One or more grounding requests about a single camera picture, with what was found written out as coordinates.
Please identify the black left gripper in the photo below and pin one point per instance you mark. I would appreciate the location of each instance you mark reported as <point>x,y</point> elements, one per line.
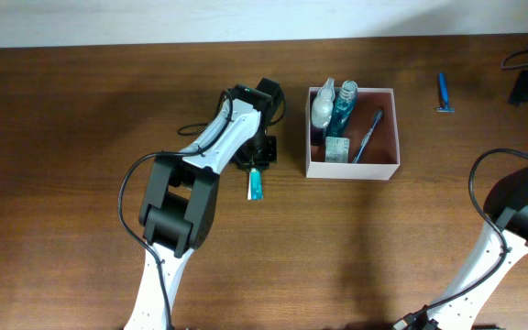
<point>247,163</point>

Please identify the green toothpaste tube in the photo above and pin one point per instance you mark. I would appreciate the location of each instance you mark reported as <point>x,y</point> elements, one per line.
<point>255,190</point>

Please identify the purple foam soap dispenser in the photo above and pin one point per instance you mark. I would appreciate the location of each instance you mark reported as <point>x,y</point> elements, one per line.
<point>321,112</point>

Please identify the green soap bar box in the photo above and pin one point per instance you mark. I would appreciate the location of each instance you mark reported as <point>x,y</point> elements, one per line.
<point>336,149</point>

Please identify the blue mouthwash bottle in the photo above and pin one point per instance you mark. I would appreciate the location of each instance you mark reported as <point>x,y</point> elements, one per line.
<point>343,108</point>

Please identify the blue disposable razor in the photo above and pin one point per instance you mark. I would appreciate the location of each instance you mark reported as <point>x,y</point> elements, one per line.
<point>444,106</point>

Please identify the blue white toothbrush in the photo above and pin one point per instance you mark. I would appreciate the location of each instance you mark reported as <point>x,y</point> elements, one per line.
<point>378,115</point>

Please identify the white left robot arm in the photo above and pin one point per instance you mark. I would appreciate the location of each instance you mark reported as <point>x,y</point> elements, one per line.
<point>178,208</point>

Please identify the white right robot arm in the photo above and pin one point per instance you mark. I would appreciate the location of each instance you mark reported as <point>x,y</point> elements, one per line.
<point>502,242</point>

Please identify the pink open cardboard box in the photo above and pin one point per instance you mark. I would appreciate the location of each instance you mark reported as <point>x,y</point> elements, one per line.
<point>380,158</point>

